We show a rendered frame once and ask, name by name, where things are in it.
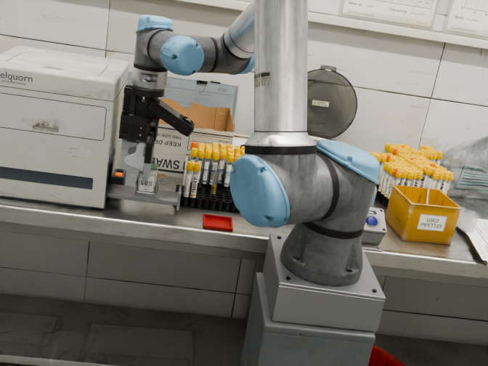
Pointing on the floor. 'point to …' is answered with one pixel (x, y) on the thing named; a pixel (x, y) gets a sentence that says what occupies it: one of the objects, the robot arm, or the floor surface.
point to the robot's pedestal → (298, 340)
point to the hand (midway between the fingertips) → (148, 173)
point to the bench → (87, 356)
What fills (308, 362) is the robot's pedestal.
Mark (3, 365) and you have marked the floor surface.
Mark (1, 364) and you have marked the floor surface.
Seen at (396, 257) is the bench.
